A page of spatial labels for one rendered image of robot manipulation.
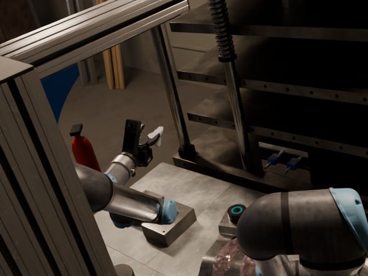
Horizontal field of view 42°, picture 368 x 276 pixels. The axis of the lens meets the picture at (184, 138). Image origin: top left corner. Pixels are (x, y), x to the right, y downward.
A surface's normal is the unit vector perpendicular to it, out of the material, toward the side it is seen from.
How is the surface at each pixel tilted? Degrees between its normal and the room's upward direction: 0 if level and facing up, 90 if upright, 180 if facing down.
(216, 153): 0
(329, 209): 28
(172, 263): 0
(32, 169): 90
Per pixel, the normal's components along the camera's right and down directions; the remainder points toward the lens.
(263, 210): -0.61, -0.52
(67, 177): 0.66, 0.23
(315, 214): -0.28, -0.36
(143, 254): -0.22, -0.85
